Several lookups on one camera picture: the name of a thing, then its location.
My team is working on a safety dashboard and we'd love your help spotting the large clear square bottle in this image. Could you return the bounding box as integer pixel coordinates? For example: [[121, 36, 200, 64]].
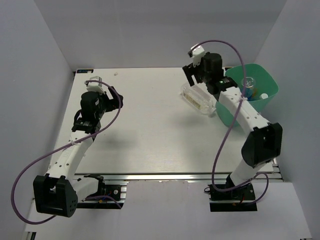
[[180, 83, 216, 116]]

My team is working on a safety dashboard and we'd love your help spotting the clear bottle dark blue label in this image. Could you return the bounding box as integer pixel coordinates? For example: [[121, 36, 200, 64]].
[[241, 76, 257, 101]]

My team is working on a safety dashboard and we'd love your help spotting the clear bottle blue green label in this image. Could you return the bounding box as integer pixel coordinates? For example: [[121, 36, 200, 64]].
[[259, 93, 269, 100]]

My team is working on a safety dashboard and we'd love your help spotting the orange juice bottle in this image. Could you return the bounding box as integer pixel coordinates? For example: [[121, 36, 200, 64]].
[[251, 87, 258, 98]]

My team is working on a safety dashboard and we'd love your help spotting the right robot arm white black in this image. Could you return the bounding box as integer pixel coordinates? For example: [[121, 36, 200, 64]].
[[182, 50, 283, 200]]

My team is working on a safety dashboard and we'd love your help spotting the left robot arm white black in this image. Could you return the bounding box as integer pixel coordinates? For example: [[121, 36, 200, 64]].
[[33, 86, 123, 218]]

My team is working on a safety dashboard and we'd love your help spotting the green plastic bin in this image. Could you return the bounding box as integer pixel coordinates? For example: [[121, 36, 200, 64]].
[[215, 63, 279, 127]]

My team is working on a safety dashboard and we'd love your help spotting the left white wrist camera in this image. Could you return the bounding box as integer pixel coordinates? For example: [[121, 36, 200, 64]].
[[84, 76, 105, 94]]

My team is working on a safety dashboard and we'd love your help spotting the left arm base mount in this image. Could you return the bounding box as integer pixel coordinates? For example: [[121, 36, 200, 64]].
[[72, 174, 127, 210]]

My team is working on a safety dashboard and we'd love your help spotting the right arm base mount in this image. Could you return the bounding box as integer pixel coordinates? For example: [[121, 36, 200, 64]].
[[204, 183, 258, 213]]

